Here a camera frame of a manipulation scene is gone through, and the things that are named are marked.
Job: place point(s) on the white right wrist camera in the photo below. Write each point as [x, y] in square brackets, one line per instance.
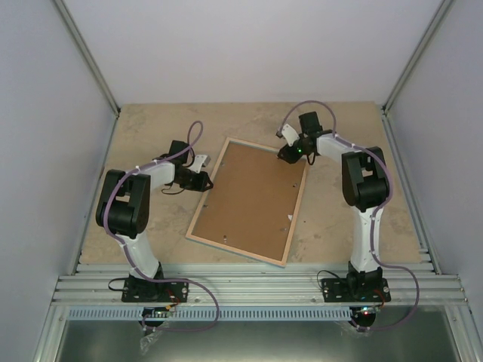
[288, 133]

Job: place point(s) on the right aluminium corner post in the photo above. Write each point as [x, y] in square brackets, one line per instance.
[435, 23]

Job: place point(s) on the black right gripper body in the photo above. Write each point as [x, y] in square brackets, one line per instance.
[295, 157]

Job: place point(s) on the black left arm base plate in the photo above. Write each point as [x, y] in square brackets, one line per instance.
[140, 290]

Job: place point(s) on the aluminium mounting rail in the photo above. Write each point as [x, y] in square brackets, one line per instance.
[257, 284]

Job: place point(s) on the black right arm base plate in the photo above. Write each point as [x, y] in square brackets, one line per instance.
[338, 290]

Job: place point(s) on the left aluminium corner post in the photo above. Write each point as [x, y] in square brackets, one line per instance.
[82, 47]

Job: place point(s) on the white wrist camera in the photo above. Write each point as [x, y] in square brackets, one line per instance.
[288, 133]
[200, 162]

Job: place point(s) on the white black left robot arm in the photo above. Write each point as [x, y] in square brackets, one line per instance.
[123, 211]

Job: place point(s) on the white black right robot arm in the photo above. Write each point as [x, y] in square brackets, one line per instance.
[365, 188]

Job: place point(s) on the light blue slotted cable duct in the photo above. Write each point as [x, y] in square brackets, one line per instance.
[209, 314]

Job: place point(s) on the brown cardboard backing board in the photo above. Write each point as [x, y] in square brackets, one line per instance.
[247, 200]

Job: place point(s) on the aluminium corner post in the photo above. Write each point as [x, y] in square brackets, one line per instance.
[435, 23]
[82, 47]

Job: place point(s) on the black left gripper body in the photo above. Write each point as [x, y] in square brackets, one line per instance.
[192, 184]

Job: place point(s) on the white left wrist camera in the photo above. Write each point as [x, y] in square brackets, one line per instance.
[200, 162]

